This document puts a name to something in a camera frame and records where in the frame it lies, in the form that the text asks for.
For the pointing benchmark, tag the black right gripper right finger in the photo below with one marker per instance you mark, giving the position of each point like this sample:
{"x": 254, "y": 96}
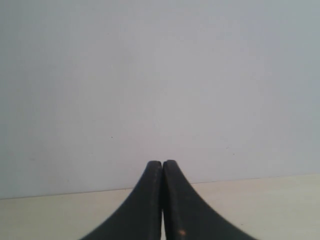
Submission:
{"x": 187, "y": 216}

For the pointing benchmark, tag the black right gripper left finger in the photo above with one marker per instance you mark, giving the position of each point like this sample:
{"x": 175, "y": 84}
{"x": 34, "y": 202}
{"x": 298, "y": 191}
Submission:
{"x": 139, "y": 217}

